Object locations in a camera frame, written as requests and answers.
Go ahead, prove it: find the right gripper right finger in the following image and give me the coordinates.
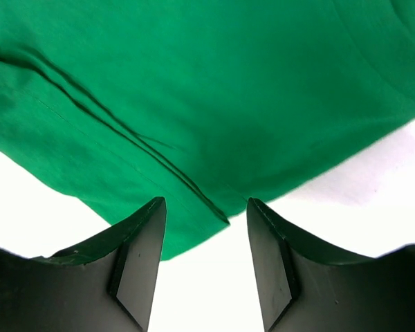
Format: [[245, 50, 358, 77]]
[[246, 198, 415, 332]]

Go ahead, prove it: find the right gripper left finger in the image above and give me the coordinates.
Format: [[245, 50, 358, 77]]
[[0, 197, 167, 332]]

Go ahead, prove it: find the green t shirt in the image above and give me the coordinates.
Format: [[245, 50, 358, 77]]
[[0, 1, 415, 260]]

